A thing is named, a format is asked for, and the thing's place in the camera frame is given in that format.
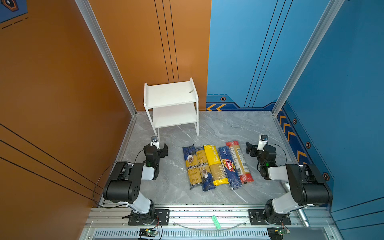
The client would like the silver metal cylinder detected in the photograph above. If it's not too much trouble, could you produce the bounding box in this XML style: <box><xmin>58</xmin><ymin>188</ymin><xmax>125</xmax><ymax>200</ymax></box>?
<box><xmin>296</xmin><ymin>209</ymin><xmax>311</xmax><ymax>228</ymax></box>

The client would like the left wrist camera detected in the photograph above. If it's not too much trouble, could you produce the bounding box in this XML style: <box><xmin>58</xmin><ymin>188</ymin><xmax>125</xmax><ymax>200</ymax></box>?
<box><xmin>150</xmin><ymin>136</ymin><xmax>160</xmax><ymax>149</ymax></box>

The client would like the yellow Pastatime spaghetti bag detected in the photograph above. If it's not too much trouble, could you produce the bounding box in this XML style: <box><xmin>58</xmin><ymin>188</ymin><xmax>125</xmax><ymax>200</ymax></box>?
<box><xmin>204</xmin><ymin>145</ymin><xmax>229</xmax><ymax>186</ymax></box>

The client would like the white two-tier shelf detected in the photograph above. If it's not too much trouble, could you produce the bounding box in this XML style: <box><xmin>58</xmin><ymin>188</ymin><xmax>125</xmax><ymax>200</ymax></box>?
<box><xmin>144</xmin><ymin>78</ymin><xmax>200</xmax><ymax>136</ymax></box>

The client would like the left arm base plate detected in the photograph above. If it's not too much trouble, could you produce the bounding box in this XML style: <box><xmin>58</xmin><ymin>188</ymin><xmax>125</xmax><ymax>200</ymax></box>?
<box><xmin>128</xmin><ymin>209</ymin><xmax>170</xmax><ymax>226</ymax></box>

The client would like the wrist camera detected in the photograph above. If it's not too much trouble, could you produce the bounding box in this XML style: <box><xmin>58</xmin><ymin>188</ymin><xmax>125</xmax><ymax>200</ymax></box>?
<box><xmin>257</xmin><ymin>135</ymin><xmax>268</xmax><ymax>151</ymax></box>
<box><xmin>150</xmin><ymin>136</ymin><xmax>160</xmax><ymax>149</ymax></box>

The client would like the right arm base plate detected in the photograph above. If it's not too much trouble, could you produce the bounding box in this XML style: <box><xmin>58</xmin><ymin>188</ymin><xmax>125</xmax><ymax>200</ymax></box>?
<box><xmin>248</xmin><ymin>209</ymin><xmax>292</xmax><ymax>226</ymax></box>

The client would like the left green circuit board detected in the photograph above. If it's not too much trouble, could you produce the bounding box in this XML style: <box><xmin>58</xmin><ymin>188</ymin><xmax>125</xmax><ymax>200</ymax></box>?
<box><xmin>139</xmin><ymin>229</ymin><xmax>159</xmax><ymax>239</ymax></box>

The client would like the blue Barilla spaghetti box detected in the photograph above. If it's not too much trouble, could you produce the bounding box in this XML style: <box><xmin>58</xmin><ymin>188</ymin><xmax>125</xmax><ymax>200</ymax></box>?
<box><xmin>218</xmin><ymin>146</ymin><xmax>243</xmax><ymax>190</ymax></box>

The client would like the Ankara spaghetti bag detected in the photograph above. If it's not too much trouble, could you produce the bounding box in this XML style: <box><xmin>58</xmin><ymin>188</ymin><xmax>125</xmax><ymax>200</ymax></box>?
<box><xmin>183</xmin><ymin>145</ymin><xmax>202</xmax><ymax>190</ymax></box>
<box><xmin>196</xmin><ymin>146</ymin><xmax>216</xmax><ymax>192</ymax></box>

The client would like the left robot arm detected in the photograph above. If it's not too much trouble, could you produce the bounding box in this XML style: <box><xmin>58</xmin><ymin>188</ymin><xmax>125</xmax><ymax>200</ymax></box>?
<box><xmin>103</xmin><ymin>142</ymin><xmax>168</xmax><ymax>220</ymax></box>

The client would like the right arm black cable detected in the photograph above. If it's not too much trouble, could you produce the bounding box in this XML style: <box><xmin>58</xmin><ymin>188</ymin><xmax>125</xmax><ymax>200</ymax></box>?
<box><xmin>268</xmin><ymin>143</ymin><xmax>288</xmax><ymax>166</ymax></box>

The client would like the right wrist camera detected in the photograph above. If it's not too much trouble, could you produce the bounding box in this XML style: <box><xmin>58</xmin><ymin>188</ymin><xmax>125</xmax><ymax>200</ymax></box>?
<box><xmin>257</xmin><ymin>135</ymin><xmax>268</xmax><ymax>151</ymax></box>

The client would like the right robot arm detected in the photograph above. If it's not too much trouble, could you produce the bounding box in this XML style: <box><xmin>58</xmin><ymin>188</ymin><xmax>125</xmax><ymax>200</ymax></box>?
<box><xmin>246</xmin><ymin>142</ymin><xmax>333</xmax><ymax>225</ymax></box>

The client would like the right green circuit board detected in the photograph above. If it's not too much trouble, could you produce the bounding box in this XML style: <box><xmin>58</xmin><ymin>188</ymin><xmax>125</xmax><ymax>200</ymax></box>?
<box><xmin>267</xmin><ymin>229</ymin><xmax>291</xmax><ymax>240</ymax></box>

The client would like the green circuit board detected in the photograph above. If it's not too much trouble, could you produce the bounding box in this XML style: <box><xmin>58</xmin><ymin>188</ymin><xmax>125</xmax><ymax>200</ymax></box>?
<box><xmin>139</xmin><ymin>229</ymin><xmax>159</xmax><ymax>239</ymax></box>
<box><xmin>267</xmin><ymin>229</ymin><xmax>291</xmax><ymax>240</ymax></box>

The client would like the green ridged plastic piece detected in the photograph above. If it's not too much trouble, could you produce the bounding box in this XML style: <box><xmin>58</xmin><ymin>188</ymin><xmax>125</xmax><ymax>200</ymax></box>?
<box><xmin>211</xmin><ymin>215</ymin><xmax>221</xmax><ymax>230</ymax></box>

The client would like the red-ended spaghetti bag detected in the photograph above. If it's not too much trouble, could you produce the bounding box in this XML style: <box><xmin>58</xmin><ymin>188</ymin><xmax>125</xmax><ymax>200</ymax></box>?
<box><xmin>226</xmin><ymin>141</ymin><xmax>254</xmax><ymax>184</ymax></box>

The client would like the aluminium front rail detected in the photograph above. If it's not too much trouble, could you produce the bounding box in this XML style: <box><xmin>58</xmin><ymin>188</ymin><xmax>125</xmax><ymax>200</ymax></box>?
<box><xmin>80</xmin><ymin>204</ymin><xmax>343</xmax><ymax>240</ymax></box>

